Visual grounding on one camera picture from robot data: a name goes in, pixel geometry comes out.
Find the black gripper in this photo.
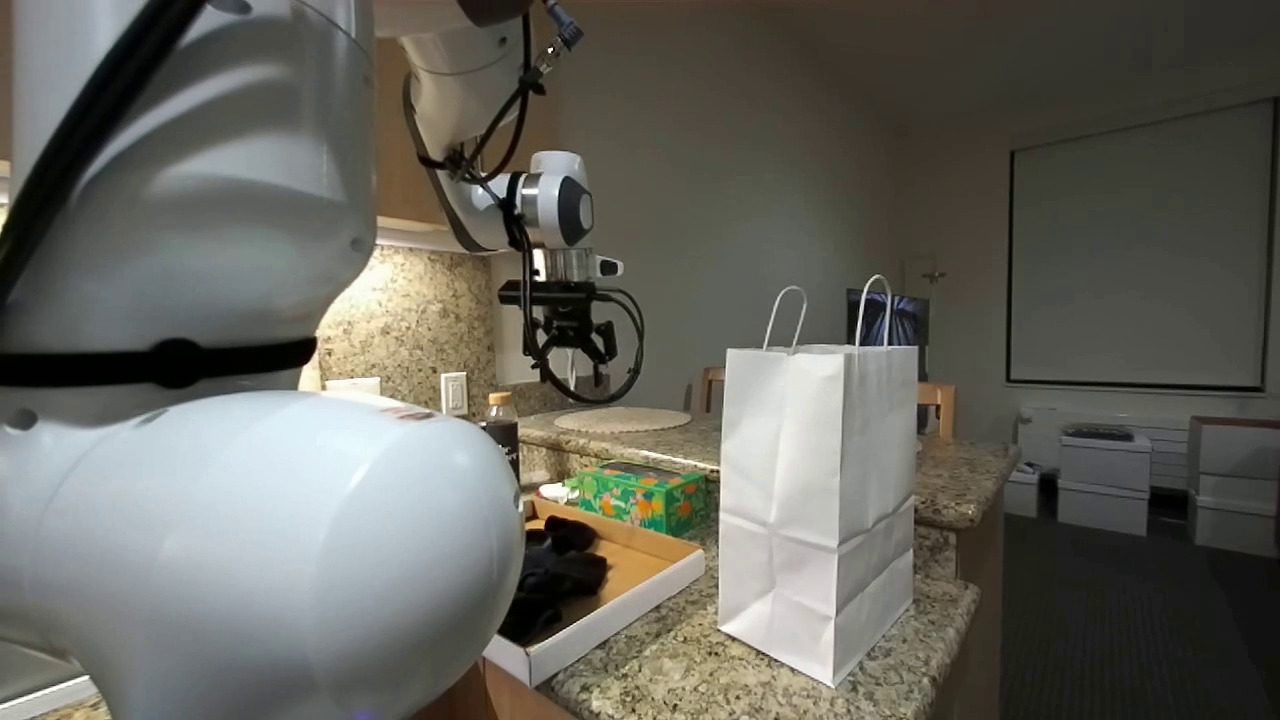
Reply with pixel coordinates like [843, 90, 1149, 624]
[496, 277, 616, 395]

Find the white paper bag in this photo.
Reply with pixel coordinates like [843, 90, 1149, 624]
[717, 272, 923, 692]

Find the dark brown bottle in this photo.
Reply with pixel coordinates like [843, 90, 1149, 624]
[479, 388, 530, 493]

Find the green patterned tissue box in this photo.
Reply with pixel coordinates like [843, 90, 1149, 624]
[564, 458, 714, 541]

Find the white shallow tray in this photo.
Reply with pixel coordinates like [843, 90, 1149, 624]
[479, 497, 714, 692]

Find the black flat screen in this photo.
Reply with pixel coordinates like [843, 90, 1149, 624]
[843, 284, 932, 383]

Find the small white storage box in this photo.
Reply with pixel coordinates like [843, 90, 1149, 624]
[1002, 454, 1047, 520]

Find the white projector screen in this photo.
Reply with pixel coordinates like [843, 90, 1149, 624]
[1003, 95, 1280, 395]

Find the white drawer cabinet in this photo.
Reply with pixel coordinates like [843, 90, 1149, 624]
[1187, 410, 1280, 560]

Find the wooden wall cabinet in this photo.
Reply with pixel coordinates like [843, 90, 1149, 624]
[373, 33, 446, 250]

